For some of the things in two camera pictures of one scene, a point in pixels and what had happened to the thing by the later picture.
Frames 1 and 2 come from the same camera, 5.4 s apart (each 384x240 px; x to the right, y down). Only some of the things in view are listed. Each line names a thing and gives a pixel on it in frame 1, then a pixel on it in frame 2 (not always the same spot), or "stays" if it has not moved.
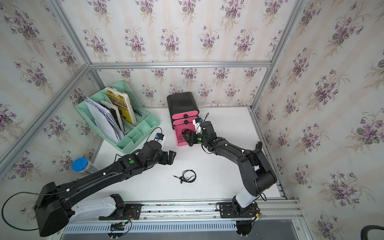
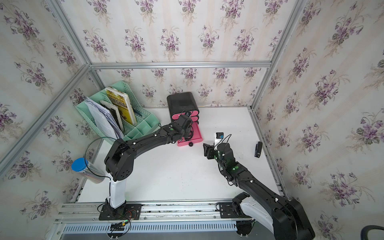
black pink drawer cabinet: [183, 110] stays
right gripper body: [195, 138] -> [212, 154]
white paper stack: [105, 120] stays
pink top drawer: [185, 114] stays
